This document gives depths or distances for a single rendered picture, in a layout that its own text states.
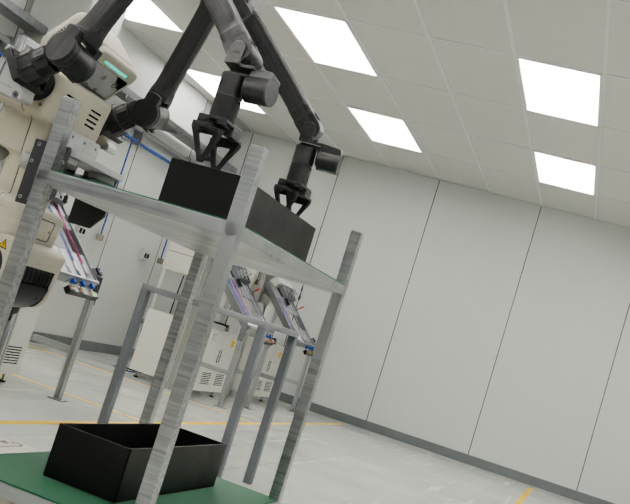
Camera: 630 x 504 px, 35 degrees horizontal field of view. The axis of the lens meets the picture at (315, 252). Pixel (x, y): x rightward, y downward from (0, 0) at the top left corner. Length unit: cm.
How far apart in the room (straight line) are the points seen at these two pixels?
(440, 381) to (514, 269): 151
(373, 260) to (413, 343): 108
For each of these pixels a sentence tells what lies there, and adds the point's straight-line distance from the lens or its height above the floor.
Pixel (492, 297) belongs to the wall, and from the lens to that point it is 1141.
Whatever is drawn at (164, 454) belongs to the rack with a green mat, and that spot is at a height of 50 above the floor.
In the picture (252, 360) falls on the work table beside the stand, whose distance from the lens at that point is 471.
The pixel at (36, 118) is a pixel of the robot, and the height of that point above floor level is 110.
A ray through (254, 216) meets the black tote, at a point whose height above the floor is 100.
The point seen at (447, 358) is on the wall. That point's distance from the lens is 1140.
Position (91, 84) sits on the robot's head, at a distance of 263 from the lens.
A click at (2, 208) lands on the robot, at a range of 253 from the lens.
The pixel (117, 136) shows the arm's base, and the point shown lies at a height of 115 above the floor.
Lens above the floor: 78
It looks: 5 degrees up
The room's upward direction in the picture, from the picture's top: 17 degrees clockwise
